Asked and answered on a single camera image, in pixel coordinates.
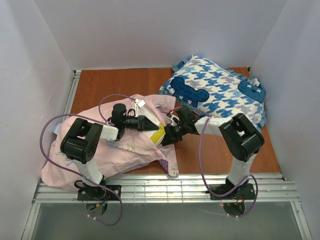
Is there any white pillow yellow edge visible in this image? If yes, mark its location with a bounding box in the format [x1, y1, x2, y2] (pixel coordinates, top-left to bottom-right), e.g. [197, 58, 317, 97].
[146, 123, 166, 146]

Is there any pink pillowcase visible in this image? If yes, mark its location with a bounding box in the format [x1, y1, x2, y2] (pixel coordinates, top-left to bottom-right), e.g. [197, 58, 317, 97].
[40, 94, 179, 191]

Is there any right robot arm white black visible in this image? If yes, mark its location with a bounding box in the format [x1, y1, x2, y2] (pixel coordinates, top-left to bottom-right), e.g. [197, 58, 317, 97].
[161, 106, 265, 198]

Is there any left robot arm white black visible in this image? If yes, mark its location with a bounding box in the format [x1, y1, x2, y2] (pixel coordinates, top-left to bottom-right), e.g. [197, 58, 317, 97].
[60, 103, 164, 200]

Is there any blue white houndstooth pillow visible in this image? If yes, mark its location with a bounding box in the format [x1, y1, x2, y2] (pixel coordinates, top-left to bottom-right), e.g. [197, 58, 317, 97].
[159, 55, 266, 131]

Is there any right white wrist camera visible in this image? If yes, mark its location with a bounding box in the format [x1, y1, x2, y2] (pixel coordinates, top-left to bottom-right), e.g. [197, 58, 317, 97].
[166, 111, 180, 126]

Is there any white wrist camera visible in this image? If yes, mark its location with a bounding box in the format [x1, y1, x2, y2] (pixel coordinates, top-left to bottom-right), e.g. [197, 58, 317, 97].
[166, 111, 180, 126]
[134, 98, 146, 117]

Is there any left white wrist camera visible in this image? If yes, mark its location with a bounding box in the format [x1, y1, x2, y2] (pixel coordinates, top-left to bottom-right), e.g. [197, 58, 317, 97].
[134, 98, 146, 117]

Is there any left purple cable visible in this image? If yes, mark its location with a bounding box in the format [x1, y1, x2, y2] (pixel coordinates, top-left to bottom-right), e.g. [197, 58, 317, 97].
[39, 93, 124, 227]

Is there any aluminium left side rail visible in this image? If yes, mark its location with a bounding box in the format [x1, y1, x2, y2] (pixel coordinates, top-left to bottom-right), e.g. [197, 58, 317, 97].
[63, 70, 82, 114]

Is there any aluminium rail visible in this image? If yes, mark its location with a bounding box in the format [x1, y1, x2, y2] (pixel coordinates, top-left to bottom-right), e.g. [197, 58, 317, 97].
[63, 70, 82, 114]
[33, 173, 300, 204]

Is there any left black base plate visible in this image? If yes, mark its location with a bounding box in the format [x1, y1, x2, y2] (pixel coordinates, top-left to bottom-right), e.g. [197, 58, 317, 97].
[77, 186, 118, 202]

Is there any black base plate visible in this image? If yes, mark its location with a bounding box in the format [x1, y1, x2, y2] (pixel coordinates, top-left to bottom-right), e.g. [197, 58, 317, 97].
[209, 183, 256, 200]
[77, 186, 118, 202]

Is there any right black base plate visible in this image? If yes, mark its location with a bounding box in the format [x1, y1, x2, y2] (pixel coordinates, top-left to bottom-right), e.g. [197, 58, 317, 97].
[209, 183, 256, 200]

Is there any aluminium front rail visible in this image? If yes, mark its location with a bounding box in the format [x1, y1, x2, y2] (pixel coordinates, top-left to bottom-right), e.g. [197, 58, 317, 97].
[33, 173, 300, 204]

